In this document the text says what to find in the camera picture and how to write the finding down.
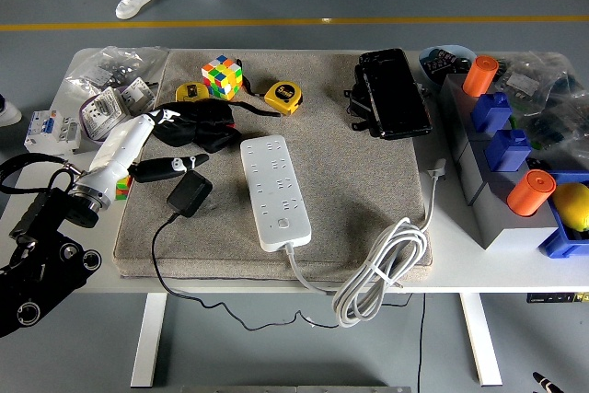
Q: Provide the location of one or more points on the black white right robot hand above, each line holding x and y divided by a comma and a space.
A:
547, 384

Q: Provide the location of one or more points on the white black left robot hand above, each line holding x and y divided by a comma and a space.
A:
119, 144

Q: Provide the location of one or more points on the black plug adapter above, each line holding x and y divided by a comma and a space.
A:
188, 195

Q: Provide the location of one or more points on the white power strip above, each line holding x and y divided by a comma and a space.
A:
276, 190

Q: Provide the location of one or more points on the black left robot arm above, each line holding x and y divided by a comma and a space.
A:
41, 273

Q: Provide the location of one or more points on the small colourful puzzle cube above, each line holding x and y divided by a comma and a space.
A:
123, 190

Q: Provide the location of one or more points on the white circuit breaker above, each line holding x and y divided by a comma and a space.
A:
50, 135

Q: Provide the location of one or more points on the clear bag of screws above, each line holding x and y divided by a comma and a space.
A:
99, 73

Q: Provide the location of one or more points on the white table leg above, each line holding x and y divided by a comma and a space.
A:
147, 347
483, 347

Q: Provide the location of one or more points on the black table control panel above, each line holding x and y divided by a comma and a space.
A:
550, 297

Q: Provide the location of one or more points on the yellow tape measure black label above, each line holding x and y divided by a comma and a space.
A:
189, 91

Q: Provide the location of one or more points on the black cloth pouch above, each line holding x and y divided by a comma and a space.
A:
207, 128

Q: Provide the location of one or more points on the large colourful puzzle cube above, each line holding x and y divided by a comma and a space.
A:
221, 77

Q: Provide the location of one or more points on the blue bin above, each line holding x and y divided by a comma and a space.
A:
559, 241

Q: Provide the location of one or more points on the grey block holder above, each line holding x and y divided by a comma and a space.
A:
501, 232

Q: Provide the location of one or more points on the yellow tape measure red label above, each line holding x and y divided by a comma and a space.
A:
283, 96

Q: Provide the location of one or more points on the yellow lemon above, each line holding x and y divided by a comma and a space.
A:
573, 206

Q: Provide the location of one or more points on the orange cylinder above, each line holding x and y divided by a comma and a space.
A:
529, 195
479, 75

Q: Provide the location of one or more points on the grey-brown mat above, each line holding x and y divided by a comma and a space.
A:
331, 181

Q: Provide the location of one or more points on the blue block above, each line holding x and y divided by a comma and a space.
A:
506, 153
490, 114

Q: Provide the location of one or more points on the clear bag of parts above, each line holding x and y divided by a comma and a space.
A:
522, 82
561, 126

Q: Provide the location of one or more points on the green plastic part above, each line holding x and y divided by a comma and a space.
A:
513, 122

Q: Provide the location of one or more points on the black flat device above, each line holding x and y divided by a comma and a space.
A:
396, 94

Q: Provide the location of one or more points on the black parts packets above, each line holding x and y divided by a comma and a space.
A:
442, 64

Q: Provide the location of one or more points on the light blue bowl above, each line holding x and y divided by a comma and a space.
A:
460, 49

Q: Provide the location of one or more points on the white wall socket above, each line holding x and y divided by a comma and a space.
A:
138, 94
103, 107

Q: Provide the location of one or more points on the black bracket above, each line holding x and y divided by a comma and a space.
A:
358, 107

